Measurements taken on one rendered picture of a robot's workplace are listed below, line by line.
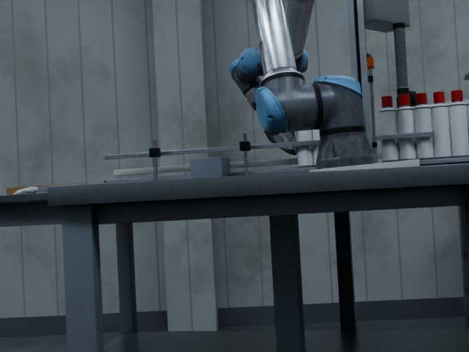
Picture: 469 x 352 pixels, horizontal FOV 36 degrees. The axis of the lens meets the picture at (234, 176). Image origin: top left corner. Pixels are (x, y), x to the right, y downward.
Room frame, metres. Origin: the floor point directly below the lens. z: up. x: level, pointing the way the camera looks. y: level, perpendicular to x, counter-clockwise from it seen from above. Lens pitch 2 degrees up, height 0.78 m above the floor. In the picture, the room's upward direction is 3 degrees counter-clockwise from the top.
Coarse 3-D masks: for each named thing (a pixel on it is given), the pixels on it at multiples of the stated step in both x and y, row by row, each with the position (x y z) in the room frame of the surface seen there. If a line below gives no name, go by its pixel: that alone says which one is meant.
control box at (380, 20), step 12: (372, 0) 2.08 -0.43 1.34; (384, 0) 2.10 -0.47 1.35; (396, 0) 2.14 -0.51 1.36; (372, 12) 2.08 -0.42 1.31; (384, 12) 2.10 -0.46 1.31; (396, 12) 2.14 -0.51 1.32; (408, 12) 2.18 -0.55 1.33; (372, 24) 2.13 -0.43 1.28; (384, 24) 2.14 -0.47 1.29; (408, 24) 2.17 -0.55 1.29
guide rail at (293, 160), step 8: (416, 152) 2.25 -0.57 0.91; (264, 160) 2.37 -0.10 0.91; (272, 160) 2.36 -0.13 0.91; (280, 160) 2.36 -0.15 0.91; (288, 160) 2.35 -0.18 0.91; (296, 160) 2.35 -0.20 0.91; (136, 168) 2.48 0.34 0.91; (144, 168) 2.47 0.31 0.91; (152, 168) 2.47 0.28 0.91; (160, 168) 2.46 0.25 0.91; (168, 168) 2.45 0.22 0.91; (176, 168) 2.45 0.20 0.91; (184, 168) 2.44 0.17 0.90
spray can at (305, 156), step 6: (300, 132) 2.29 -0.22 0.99; (306, 132) 2.28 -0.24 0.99; (300, 138) 2.29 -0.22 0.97; (306, 138) 2.28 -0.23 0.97; (312, 138) 2.30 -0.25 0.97; (300, 150) 2.29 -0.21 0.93; (306, 150) 2.28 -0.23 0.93; (312, 150) 2.29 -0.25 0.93; (300, 156) 2.29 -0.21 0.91; (306, 156) 2.28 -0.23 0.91; (312, 156) 2.29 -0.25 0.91; (300, 162) 2.29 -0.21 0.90; (306, 162) 2.28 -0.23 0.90; (312, 162) 2.29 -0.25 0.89
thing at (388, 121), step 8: (384, 96) 2.23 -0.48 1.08; (384, 104) 2.23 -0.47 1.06; (392, 104) 2.24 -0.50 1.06; (384, 112) 2.22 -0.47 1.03; (392, 112) 2.22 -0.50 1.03; (384, 120) 2.22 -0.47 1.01; (392, 120) 2.22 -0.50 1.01; (384, 128) 2.23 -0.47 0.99; (392, 128) 2.22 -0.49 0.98; (384, 144) 2.23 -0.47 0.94; (392, 144) 2.22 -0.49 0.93; (384, 152) 2.23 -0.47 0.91; (392, 152) 2.22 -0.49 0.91; (384, 160) 2.23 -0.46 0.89; (392, 160) 2.22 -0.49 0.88
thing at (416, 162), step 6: (390, 162) 1.74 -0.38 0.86; (396, 162) 1.73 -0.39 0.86; (402, 162) 1.73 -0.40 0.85; (408, 162) 1.73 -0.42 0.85; (414, 162) 1.73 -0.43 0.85; (318, 168) 1.76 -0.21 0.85; (330, 168) 1.74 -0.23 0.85; (336, 168) 1.74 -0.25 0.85; (342, 168) 1.74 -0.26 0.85; (348, 168) 1.74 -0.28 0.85; (354, 168) 1.74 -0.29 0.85; (360, 168) 1.74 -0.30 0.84; (366, 168) 1.74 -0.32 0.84
